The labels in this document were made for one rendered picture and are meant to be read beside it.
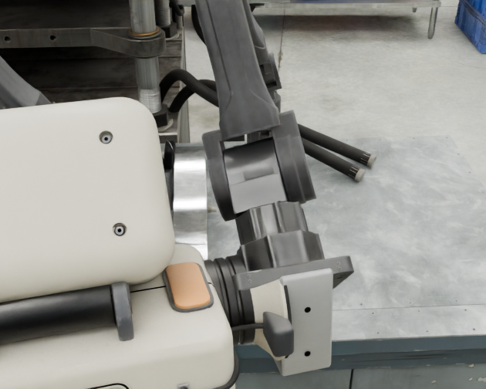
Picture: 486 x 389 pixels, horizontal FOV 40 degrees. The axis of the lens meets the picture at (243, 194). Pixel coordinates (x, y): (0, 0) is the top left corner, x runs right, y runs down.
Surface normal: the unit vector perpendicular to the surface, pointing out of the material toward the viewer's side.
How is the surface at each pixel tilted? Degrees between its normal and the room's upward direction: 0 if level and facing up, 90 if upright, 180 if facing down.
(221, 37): 63
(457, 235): 0
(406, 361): 90
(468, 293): 0
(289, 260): 37
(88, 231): 48
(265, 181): 41
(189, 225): 3
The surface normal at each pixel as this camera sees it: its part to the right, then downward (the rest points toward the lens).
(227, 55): -0.08, 0.11
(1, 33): 0.06, 0.55
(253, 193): -0.18, -0.29
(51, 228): 0.18, -0.18
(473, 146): 0.00, -0.84
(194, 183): 0.03, -0.48
